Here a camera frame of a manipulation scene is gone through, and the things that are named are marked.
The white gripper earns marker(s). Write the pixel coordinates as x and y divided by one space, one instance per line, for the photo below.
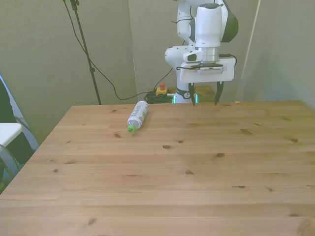
229 71

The clear bottle with green cap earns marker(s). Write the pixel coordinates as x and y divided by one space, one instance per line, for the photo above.
138 113

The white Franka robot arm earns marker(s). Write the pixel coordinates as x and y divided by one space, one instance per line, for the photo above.
206 24

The yellow emergency stop button box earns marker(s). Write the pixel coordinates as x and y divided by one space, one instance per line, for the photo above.
161 91

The white chair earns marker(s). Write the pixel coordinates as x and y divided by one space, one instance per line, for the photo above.
8 131

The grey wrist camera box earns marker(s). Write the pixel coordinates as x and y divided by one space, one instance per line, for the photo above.
210 69

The black camera stand pole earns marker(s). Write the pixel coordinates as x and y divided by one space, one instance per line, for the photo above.
92 70

